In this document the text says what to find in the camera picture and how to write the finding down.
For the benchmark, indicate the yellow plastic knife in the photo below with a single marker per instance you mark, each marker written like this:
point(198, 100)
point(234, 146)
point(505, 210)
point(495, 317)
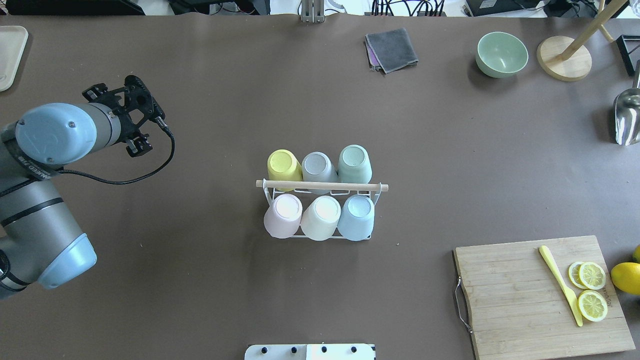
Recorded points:
point(570, 295)

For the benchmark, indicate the grey plastic cup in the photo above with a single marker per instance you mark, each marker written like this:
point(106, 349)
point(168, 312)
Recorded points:
point(317, 167)

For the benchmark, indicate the grey folded cloth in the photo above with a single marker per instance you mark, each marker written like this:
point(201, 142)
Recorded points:
point(390, 51)

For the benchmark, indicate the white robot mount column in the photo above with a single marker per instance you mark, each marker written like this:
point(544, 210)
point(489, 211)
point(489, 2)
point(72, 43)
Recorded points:
point(312, 351)

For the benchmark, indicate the cream plastic cup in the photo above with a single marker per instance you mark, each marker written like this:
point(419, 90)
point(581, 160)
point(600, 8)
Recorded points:
point(320, 220)

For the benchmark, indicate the yellow plastic cup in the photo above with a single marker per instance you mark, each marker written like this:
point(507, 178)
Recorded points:
point(283, 166)

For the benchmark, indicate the aluminium frame post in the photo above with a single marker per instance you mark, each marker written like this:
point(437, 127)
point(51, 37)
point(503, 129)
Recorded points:
point(312, 11)

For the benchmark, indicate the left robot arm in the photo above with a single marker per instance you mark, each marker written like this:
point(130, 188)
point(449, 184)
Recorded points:
point(44, 243)

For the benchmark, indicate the cream plastic tray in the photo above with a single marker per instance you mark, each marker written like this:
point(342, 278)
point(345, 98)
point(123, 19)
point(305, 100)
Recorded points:
point(13, 40)

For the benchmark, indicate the light blue plastic cup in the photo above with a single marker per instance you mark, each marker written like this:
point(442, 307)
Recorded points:
point(357, 220)

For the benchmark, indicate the white wire cup holder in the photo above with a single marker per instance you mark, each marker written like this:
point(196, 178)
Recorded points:
point(307, 192)

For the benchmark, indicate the metal scoop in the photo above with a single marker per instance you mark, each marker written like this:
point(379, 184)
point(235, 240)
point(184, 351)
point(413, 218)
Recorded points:
point(627, 113)

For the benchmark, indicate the wooden cutting board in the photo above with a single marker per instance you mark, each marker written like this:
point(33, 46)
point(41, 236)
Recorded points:
point(517, 311)

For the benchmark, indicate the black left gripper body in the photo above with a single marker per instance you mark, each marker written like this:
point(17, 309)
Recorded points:
point(136, 145)

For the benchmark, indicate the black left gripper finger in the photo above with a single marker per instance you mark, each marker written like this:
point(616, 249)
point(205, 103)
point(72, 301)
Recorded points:
point(97, 93)
point(138, 146)

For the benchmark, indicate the yellow lemon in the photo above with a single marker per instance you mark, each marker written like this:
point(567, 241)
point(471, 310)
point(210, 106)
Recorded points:
point(626, 277)
point(636, 255)

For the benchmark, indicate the wooden mug tree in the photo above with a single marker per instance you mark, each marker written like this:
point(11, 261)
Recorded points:
point(567, 59)

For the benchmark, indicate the green plastic cup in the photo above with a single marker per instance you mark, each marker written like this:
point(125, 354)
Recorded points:
point(354, 165)

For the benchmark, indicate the pink plastic cup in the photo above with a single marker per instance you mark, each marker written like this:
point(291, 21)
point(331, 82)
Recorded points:
point(282, 219)

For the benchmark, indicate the green bowl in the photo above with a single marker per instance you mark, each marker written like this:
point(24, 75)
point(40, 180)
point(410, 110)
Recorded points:
point(501, 55)

